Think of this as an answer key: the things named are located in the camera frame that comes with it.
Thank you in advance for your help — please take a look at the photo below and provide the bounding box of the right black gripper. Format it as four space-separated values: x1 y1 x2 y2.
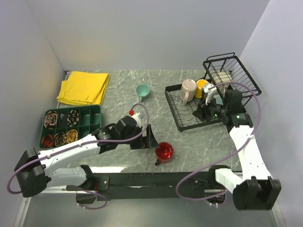
192 94 228 122

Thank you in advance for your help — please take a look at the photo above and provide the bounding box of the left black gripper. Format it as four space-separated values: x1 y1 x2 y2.
119 124 159 149

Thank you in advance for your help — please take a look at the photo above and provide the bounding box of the red mug black handle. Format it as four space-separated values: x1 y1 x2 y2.
155 142 174 166

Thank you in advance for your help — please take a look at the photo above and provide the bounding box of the yellow mug black handle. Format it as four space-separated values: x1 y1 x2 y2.
194 79 208 99

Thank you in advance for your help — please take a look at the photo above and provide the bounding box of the pink mug dark interior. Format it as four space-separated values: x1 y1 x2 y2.
179 79 197 105

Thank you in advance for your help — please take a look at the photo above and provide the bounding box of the cream floral mug green interior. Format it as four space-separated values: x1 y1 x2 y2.
211 71 232 94

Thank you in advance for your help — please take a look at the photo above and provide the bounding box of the small teal cup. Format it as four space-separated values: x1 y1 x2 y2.
135 84 150 102

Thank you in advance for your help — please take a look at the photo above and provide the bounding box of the grey-green glazed mug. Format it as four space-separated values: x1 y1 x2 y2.
214 94 223 105

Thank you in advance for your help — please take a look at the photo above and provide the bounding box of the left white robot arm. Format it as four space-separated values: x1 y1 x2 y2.
14 115 159 198

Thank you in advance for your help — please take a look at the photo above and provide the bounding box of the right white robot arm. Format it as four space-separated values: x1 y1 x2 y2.
202 89 282 210

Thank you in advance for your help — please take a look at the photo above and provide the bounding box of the black front base bar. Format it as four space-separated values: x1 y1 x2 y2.
95 172 214 200

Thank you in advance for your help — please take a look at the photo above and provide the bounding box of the yellow black coil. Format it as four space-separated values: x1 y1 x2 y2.
65 129 78 144

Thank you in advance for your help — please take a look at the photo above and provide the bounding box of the striped coil top middle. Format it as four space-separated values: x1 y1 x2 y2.
67 110 79 127

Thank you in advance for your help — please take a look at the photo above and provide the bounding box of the striped coil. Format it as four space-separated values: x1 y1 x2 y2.
44 111 58 129
67 110 79 127

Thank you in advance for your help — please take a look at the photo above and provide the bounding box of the yellow folded cloth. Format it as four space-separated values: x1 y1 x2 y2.
57 71 110 106

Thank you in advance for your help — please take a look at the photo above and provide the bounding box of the brown coil bottom middle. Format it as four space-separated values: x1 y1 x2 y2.
54 132 66 147

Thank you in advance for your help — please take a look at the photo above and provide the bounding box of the green compartment tray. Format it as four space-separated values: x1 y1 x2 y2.
39 105 102 149

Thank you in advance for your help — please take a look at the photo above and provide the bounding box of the striped coil top left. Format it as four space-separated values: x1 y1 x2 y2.
44 111 58 129

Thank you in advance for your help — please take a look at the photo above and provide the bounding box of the orange black coil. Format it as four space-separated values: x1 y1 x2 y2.
41 134 54 148

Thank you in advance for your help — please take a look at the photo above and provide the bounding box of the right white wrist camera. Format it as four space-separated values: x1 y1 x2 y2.
202 82 217 105

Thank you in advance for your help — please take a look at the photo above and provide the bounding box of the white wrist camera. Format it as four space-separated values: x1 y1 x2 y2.
129 110 145 127
202 82 217 105

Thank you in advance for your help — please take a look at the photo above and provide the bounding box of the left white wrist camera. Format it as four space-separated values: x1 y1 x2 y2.
129 110 145 127

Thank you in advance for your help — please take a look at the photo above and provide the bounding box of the black wire dish rack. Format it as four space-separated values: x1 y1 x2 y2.
165 52 262 132

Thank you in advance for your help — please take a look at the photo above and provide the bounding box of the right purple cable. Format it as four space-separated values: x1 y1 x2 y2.
175 81 262 206

